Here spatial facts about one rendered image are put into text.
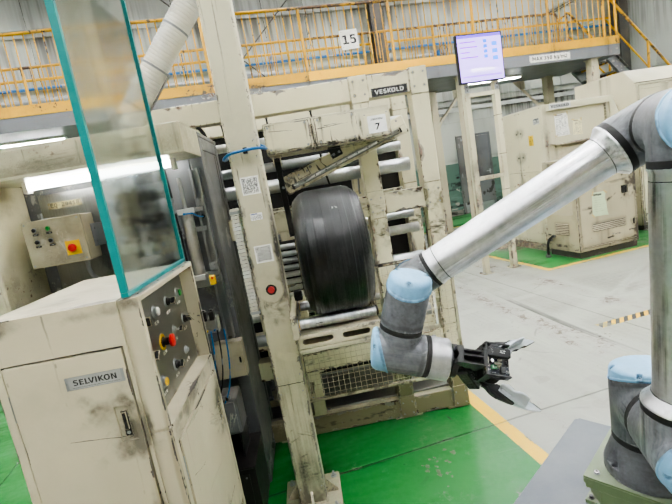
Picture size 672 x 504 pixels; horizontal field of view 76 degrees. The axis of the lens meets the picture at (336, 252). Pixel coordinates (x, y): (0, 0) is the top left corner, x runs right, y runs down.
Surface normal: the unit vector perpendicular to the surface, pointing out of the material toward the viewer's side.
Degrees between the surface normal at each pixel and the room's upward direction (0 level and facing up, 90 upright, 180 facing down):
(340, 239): 74
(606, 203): 90
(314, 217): 52
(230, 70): 90
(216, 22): 90
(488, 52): 90
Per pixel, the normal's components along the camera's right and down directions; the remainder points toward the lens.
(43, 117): 0.23, 0.11
